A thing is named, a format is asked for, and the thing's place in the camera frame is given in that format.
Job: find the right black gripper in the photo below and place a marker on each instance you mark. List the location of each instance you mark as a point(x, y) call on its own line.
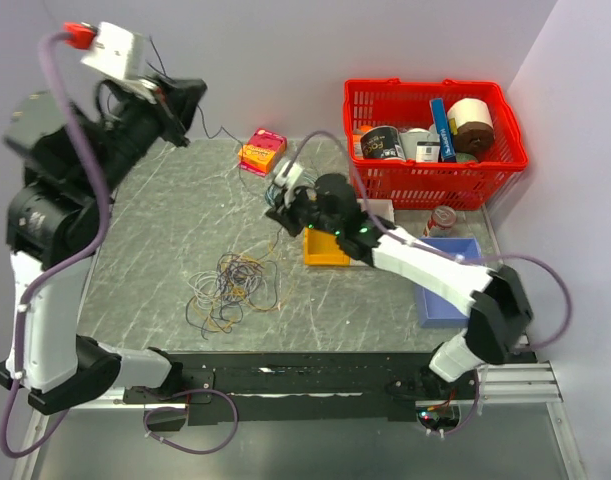
point(285, 215)

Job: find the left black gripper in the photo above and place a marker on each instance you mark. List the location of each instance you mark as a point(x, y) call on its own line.
point(176, 109)

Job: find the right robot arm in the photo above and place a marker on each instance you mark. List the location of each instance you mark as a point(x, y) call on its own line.
point(493, 300)

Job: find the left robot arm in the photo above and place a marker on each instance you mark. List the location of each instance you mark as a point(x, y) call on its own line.
point(55, 225)

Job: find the yellow plastic bin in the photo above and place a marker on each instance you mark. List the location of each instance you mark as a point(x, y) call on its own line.
point(321, 249)

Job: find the pink orange small box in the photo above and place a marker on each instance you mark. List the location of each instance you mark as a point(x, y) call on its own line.
point(260, 154)

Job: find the white plastic bin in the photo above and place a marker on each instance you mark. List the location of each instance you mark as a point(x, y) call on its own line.
point(381, 208)

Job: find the black labelled can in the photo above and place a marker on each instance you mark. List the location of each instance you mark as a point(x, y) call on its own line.
point(382, 143)

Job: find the white labelled container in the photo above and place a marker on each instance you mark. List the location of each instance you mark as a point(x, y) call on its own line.
point(420, 145)

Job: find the red soda can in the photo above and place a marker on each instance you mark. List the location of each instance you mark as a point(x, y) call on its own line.
point(441, 222)

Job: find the red plastic shopping basket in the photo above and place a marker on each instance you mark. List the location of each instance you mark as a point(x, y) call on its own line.
point(486, 158)

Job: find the blue tall box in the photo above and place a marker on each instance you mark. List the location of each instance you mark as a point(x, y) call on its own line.
point(442, 127)

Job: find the white paper roll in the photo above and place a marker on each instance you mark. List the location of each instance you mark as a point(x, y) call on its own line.
point(468, 110)

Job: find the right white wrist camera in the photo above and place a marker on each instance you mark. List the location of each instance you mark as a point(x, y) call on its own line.
point(287, 174)

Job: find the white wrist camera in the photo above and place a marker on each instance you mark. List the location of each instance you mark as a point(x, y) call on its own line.
point(113, 51)
point(287, 174)

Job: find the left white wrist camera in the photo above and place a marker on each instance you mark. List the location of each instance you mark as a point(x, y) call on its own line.
point(113, 51)

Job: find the aluminium rail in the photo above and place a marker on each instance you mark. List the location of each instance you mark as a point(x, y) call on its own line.
point(514, 383)

